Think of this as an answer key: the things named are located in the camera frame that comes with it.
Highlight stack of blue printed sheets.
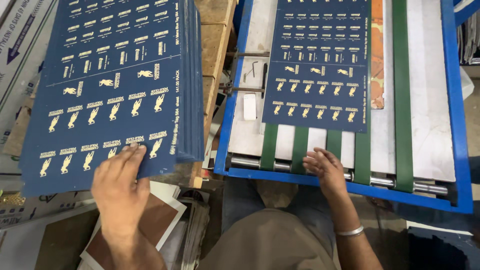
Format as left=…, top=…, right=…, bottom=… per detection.
left=173, top=0, right=205, bottom=164

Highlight steel conveyor roller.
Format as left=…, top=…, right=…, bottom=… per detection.
left=229, top=155, right=449, bottom=197

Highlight silver bracelet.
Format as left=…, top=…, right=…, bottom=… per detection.
left=335, top=225, right=365, bottom=237

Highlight person's blue trousers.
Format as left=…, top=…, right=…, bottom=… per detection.
left=221, top=177, right=336, bottom=248

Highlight wooden pallet stack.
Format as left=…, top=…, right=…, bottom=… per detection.
left=187, top=0, right=238, bottom=189

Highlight person's left hand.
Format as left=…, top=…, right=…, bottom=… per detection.
left=91, top=144, right=151, bottom=234

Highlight stack of grey papers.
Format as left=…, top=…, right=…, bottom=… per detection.
left=456, top=15, right=480, bottom=65

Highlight blue gold-printed card sheet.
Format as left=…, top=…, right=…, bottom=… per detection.
left=19, top=0, right=181, bottom=198
left=261, top=0, right=369, bottom=134

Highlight flat printed carton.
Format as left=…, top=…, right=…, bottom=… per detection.
left=0, top=189, right=95, bottom=230

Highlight green conveyor belt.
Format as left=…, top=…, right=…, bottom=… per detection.
left=260, top=123, right=280, bottom=172
left=325, top=130, right=343, bottom=161
left=353, top=0, right=373, bottom=186
left=391, top=0, right=415, bottom=194
left=290, top=126, right=309, bottom=175

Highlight heap of brown white sheets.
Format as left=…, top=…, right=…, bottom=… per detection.
left=77, top=180, right=211, bottom=270

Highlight grey board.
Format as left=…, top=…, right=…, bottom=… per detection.
left=0, top=204, right=100, bottom=270

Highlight small white box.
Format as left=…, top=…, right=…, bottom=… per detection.
left=243, top=93, right=257, bottom=121

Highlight person's beige shirt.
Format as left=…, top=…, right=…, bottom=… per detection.
left=196, top=208, right=338, bottom=270

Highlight orange patterned sheet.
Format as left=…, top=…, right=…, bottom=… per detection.
left=370, top=0, right=385, bottom=110

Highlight person's right hand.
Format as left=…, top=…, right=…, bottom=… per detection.
left=302, top=147, right=348, bottom=205

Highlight blue conveyor machine frame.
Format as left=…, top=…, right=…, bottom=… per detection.
left=214, top=0, right=480, bottom=215

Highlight white printed cardboard carton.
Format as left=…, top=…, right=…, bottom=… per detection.
left=0, top=0, right=58, bottom=151

